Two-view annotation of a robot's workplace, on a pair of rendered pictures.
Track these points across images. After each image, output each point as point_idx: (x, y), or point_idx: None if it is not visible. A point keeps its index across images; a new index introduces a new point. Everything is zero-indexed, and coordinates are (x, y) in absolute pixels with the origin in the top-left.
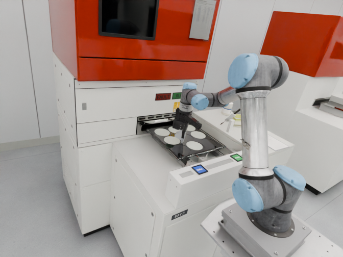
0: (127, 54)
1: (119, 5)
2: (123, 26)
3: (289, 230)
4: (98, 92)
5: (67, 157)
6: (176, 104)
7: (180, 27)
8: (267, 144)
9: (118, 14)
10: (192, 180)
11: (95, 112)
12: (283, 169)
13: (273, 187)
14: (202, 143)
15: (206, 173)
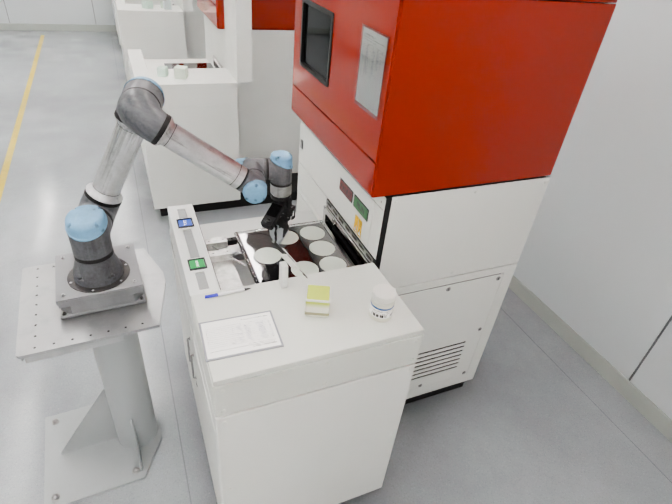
0: (312, 96)
1: (312, 33)
2: (313, 60)
3: (72, 279)
4: (309, 135)
5: None
6: (357, 221)
7: (348, 77)
8: (101, 167)
9: (311, 43)
10: (170, 214)
11: (306, 158)
12: (92, 212)
13: (81, 201)
14: (273, 266)
15: (176, 226)
